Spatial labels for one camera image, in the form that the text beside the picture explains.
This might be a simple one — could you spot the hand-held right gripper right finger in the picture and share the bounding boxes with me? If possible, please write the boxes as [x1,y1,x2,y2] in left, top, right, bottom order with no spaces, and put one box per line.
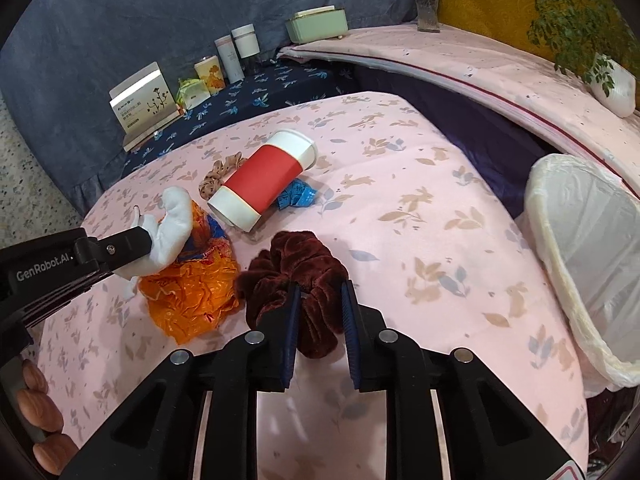
[340,280,588,480]

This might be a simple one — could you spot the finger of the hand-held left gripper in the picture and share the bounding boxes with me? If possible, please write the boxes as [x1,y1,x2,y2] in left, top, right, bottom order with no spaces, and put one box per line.
[80,225,153,281]

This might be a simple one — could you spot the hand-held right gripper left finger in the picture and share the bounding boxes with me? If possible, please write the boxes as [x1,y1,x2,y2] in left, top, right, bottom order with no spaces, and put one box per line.
[55,280,303,480]

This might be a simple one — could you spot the white cloth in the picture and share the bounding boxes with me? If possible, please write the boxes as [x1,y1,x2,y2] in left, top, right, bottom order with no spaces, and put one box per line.
[115,186,195,301]

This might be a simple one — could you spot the brown velvet scrunchie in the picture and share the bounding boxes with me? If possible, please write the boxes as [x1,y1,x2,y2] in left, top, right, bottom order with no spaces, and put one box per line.
[235,230,351,360]

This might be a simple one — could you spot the orange crinkled plastic wrapper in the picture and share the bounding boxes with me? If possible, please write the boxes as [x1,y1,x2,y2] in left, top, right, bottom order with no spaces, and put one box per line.
[137,200,242,346]

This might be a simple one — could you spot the beige dotted scrunchie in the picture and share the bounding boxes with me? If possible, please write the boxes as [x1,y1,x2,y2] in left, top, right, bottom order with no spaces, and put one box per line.
[198,155,247,200]

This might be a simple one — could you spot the blue candy wrapper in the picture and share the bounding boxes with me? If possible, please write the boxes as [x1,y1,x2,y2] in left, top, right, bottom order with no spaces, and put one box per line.
[272,177,318,209]

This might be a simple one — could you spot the red white paper cup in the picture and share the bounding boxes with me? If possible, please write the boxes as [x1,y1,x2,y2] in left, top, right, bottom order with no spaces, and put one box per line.
[206,130,318,233]

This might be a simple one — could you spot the waste bin with white liner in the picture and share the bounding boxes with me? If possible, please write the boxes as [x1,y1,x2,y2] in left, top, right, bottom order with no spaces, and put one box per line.
[515,152,640,398]

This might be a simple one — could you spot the pink rabbit print tablecloth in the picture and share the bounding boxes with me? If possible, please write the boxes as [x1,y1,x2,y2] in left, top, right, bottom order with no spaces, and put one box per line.
[37,91,591,480]

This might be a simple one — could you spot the white card display box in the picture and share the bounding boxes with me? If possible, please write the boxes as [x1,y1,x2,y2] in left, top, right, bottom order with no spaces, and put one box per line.
[109,62,183,151]

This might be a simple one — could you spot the small green box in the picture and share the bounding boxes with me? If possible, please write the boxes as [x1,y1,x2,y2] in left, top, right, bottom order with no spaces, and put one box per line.
[176,77,210,110]

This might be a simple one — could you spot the yellow flower print tin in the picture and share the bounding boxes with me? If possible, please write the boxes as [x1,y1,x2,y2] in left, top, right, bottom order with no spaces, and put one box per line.
[194,56,223,95]

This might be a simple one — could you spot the dark blue patterned cloth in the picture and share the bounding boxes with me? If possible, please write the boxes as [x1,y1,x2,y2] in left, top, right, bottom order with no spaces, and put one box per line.
[120,57,358,173]

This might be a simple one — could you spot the grey slim bottle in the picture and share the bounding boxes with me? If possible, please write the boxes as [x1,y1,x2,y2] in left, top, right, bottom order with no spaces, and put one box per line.
[215,35,246,83]

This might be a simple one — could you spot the blue grey blanket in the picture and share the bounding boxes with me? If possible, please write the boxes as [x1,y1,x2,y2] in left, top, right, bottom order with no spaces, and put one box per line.
[0,0,418,216]

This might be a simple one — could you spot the white round jar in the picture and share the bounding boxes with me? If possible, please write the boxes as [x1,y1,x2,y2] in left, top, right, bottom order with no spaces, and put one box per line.
[231,25,261,59]

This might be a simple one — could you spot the dark purple cloth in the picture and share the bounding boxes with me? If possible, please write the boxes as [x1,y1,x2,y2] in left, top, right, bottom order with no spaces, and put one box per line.
[352,65,556,216]

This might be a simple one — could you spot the pink dotted shelf cloth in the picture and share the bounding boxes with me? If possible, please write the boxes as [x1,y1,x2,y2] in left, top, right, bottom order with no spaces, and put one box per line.
[276,22,640,183]

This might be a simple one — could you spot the pale green tissue box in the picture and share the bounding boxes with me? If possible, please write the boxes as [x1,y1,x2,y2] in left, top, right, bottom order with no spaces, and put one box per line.
[285,5,349,44]

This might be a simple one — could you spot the glass vase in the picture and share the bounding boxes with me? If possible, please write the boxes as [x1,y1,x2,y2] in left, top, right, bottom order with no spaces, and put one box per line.
[414,0,443,33]

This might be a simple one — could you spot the white plant pot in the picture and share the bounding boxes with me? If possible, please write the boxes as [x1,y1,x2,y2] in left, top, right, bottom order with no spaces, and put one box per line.
[589,52,638,118]

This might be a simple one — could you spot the green leafy plant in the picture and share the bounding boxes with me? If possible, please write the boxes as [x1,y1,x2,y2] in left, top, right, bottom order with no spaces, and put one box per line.
[482,0,636,98]

